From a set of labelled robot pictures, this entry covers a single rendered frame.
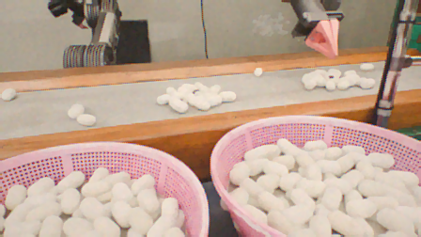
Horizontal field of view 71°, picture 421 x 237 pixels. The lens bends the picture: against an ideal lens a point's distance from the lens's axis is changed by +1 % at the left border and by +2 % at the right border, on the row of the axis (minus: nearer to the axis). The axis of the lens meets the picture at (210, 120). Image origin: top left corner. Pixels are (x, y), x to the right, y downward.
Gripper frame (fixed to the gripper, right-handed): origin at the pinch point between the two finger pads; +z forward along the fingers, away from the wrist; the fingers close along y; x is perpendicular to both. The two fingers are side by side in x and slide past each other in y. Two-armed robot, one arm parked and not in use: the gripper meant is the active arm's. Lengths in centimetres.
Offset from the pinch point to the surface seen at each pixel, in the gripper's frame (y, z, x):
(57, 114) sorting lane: -55, 1, 9
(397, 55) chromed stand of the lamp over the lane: -4.9, 12.0, -14.7
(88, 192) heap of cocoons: -49, 22, -8
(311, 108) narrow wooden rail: -14.8, 14.0, -4.8
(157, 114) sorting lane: -38.3, 6.1, 4.8
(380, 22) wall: 145, -89, 86
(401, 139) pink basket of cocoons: -11.0, 24.2, -13.3
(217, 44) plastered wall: 48, -138, 154
